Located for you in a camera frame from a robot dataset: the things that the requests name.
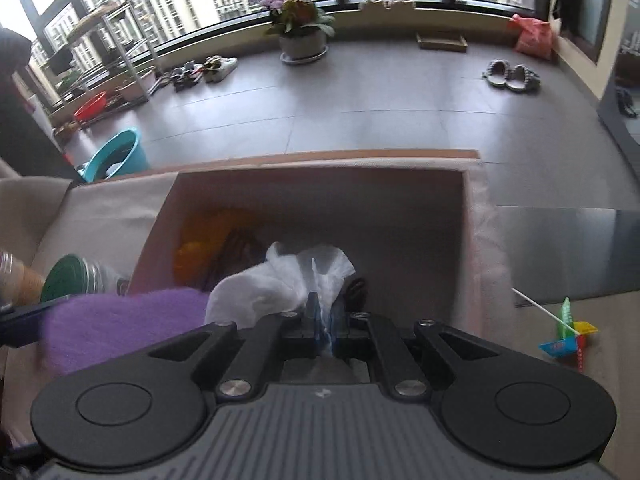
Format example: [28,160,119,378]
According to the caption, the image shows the brown furry toy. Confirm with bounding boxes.
[215,230,266,282]

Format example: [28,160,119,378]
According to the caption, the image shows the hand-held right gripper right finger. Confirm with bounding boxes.
[328,299,507,403]

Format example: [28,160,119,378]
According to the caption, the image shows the white carved ornament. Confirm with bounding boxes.
[359,0,417,11]

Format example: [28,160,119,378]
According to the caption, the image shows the purple heart-shaped sponge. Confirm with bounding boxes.
[39,289,211,377]

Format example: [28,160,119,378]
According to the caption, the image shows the white flower pot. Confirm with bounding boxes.
[116,71,153,102]

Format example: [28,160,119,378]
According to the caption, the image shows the grey washing machine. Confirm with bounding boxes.
[597,45,640,181]

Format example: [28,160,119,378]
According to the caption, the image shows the potted purple flowers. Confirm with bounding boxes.
[248,0,337,65]

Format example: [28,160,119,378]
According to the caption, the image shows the red plastic basin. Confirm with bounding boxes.
[74,91,109,122]

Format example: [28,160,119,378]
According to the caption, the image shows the clear-lid jar with tan label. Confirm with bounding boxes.
[0,247,48,307]

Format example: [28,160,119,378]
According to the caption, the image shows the orange fabric flower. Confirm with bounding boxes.
[172,207,268,287]

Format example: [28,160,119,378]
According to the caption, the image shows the green-lid plastic jar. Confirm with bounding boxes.
[40,254,132,306]

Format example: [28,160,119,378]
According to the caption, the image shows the white sneaker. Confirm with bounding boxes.
[202,56,239,84]

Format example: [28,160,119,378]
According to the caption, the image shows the pink cardboard box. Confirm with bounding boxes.
[125,160,496,351]

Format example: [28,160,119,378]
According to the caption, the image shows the flat cardboard tray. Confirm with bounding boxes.
[416,31,469,54]

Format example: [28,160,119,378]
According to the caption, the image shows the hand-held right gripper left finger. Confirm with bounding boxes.
[142,292,321,403]

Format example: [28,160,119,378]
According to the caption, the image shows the grey framed door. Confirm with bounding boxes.
[565,0,619,64]

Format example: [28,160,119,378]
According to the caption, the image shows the colourful pinwheel toy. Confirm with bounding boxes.
[512,287,599,372]

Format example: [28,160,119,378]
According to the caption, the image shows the black hanging bag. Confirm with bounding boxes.
[550,0,584,36]

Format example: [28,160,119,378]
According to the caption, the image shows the grey metal cabinet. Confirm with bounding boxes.
[495,205,640,307]

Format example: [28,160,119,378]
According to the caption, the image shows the white tissue paper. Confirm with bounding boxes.
[205,241,357,332]

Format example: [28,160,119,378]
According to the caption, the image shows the teal plastic bucket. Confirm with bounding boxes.
[80,128,152,184]

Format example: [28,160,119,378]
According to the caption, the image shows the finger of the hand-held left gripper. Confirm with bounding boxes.
[0,302,53,349]

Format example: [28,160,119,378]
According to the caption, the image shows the red plastic bag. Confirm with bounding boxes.
[508,14,554,59]

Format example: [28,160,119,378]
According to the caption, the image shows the grey shoe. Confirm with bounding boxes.
[170,62,204,92]

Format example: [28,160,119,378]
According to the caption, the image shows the metal storage rack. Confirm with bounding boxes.
[42,2,157,122]

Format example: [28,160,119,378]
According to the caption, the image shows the grey fluffy slipper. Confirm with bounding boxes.
[507,64,542,94]
[482,59,516,91]

